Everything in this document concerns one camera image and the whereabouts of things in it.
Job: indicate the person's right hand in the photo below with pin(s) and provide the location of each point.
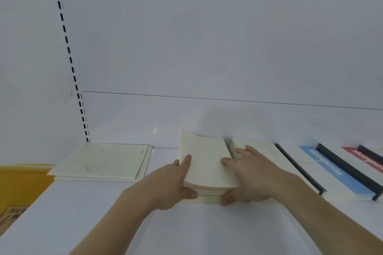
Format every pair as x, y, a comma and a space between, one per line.
263, 183

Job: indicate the person's left hand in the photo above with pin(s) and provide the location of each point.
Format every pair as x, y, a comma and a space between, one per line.
161, 189

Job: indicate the blue-striped white notebook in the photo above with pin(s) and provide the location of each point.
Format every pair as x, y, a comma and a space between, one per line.
326, 168

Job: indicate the red-striped white notebook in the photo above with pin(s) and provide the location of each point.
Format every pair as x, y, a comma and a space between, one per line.
359, 159

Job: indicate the yellow-striped white notebook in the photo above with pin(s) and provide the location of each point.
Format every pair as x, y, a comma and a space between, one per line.
371, 150

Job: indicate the person's left forearm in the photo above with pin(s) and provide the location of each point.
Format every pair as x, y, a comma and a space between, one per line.
113, 225

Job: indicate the person's right forearm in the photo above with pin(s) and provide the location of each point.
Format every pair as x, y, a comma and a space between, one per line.
329, 222

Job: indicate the white metal shelf board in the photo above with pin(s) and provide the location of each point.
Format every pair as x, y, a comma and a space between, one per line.
89, 219

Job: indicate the yellow plastic bin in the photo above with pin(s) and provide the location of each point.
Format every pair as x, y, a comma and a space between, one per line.
21, 186

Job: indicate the green printed cardboard box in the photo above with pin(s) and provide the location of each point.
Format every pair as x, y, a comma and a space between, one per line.
12, 217

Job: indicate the white shelf back panel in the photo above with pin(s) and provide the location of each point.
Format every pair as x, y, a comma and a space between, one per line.
209, 39

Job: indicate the white slotted shelf upright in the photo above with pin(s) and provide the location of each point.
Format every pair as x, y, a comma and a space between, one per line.
68, 51

